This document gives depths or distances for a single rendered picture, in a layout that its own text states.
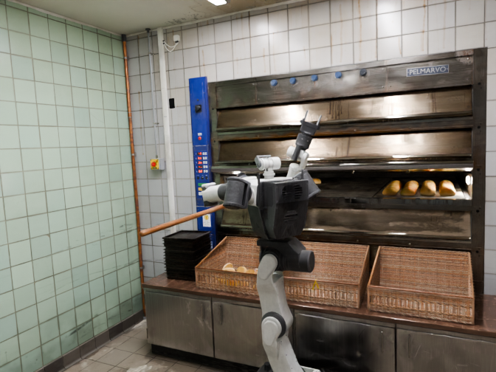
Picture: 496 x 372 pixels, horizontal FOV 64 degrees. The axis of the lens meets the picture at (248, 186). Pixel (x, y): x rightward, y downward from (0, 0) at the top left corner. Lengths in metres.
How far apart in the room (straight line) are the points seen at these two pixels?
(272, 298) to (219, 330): 0.83
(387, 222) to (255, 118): 1.23
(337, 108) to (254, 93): 0.66
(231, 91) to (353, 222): 1.37
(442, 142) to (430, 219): 0.51
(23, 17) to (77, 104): 0.67
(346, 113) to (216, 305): 1.60
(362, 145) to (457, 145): 0.58
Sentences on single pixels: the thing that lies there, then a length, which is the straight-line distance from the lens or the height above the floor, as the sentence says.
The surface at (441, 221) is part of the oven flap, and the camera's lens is 2.87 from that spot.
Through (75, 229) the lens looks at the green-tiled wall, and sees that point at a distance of 3.33.
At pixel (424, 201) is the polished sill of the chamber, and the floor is 1.17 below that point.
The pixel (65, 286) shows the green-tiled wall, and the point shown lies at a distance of 3.34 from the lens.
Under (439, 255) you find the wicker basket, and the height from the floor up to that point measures 0.82.
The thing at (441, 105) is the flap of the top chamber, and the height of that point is 1.78.
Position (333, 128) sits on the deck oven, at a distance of 2.89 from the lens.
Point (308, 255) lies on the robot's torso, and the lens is 2.06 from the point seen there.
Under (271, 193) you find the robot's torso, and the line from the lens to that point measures 1.91.
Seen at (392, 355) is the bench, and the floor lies 0.36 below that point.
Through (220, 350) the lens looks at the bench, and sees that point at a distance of 3.00.
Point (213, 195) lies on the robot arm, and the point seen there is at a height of 1.33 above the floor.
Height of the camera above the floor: 1.58
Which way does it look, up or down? 6 degrees down
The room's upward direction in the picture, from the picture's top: 3 degrees counter-clockwise
